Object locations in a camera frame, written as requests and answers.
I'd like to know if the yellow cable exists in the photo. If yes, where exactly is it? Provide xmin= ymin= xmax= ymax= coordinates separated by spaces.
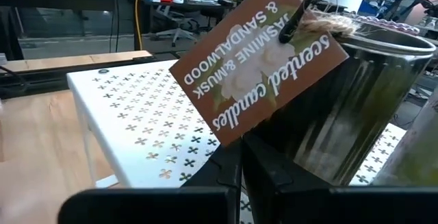
xmin=134 ymin=0 xmax=153 ymax=51

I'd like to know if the floral scented candle tin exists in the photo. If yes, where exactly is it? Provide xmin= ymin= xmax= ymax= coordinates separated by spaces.
xmin=168 ymin=0 xmax=437 ymax=187

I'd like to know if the office chair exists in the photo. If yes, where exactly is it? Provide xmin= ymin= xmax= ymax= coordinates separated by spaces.
xmin=150 ymin=4 xmax=201 ymax=48

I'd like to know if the white perforated metal shelf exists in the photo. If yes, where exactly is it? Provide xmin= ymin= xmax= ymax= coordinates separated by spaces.
xmin=66 ymin=58 xmax=408 ymax=224

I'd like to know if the dark office desk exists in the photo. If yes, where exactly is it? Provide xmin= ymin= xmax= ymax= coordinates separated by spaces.
xmin=118 ymin=0 xmax=237 ymax=52

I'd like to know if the black aluminium table frame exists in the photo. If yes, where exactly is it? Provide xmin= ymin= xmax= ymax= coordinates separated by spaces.
xmin=0 ymin=55 xmax=179 ymax=100

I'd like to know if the green scented candle tin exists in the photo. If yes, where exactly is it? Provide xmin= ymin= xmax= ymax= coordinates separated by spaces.
xmin=371 ymin=90 xmax=438 ymax=187

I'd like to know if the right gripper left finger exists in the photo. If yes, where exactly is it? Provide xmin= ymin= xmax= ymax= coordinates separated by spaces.
xmin=57 ymin=137 xmax=244 ymax=224

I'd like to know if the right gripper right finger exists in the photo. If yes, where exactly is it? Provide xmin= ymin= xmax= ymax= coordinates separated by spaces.
xmin=241 ymin=136 xmax=438 ymax=224

